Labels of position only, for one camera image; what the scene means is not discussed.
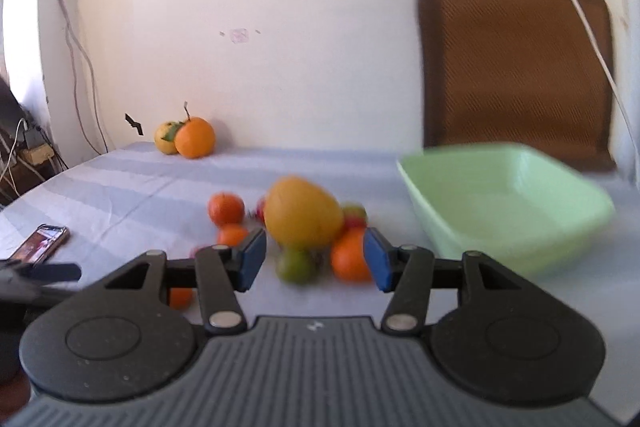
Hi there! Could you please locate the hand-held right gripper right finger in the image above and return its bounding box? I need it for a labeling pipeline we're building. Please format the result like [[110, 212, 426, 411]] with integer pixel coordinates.
[[362, 227, 526, 335]]

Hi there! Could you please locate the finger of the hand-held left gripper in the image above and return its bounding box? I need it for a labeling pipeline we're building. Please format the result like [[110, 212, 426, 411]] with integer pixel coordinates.
[[10, 262, 82, 284]]

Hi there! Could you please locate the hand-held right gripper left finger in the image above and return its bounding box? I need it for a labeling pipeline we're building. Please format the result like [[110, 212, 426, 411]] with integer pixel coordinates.
[[102, 228, 268, 337]]

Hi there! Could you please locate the small orange tangerine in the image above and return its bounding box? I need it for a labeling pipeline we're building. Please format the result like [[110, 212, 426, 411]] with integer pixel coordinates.
[[208, 192, 246, 227], [169, 288, 194, 310], [330, 228, 374, 283], [217, 223, 250, 248]]

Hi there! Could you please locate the small green round fruit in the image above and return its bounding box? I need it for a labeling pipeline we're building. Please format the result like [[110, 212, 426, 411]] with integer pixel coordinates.
[[276, 248, 316, 284]]

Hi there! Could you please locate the small red green fruit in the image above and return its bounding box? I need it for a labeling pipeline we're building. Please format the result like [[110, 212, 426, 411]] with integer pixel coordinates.
[[341, 203, 368, 230]]

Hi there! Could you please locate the large yellow grapefruit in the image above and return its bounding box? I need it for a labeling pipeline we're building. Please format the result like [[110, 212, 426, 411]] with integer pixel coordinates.
[[263, 176, 345, 250]]

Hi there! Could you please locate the light green square bowl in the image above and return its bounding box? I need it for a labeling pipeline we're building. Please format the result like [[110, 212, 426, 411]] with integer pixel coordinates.
[[397, 143, 616, 278]]

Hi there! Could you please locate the smartphone with lit screen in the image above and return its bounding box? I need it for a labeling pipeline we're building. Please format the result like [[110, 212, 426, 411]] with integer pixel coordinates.
[[10, 224, 70, 264]]

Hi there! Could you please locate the grey striped bedsheet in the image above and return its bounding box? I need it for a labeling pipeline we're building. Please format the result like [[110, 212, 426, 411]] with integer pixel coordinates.
[[0, 142, 640, 413]]

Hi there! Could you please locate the orange with stem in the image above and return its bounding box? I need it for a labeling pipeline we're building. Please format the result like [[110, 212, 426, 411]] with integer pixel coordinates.
[[174, 102, 217, 159]]

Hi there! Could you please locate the yellow citrus with leaf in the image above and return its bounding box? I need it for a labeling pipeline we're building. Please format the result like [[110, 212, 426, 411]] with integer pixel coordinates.
[[154, 121, 183, 155]]

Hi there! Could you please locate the brown woven seat cushion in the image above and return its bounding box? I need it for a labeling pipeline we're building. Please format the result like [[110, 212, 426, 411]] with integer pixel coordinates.
[[417, 0, 617, 172]]

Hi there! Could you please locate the thin grey wall cable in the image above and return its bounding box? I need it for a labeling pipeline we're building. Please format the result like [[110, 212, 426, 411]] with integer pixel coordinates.
[[46, 0, 110, 154]]

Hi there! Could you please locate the white cable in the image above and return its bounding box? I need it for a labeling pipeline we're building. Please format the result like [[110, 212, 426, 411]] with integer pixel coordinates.
[[517, 0, 638, 135]]

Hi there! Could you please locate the white window frame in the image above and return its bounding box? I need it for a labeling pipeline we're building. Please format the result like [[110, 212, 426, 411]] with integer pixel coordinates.
[[612, 0, 640, 188]]

